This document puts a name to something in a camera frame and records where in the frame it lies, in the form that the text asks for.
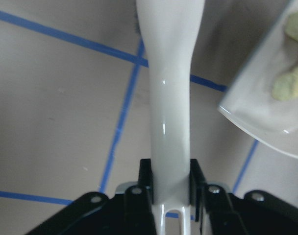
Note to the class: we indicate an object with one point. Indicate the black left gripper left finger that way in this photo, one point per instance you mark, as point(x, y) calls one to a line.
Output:
point(138, 217)

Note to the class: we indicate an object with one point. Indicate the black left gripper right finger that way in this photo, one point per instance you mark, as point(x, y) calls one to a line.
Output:
point(213, 207)

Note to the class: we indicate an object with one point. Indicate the white plastic dustpan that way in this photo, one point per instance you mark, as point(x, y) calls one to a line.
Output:
point(248, 102)

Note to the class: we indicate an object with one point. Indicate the white hand brush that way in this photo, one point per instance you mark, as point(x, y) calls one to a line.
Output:
point(169, 29)

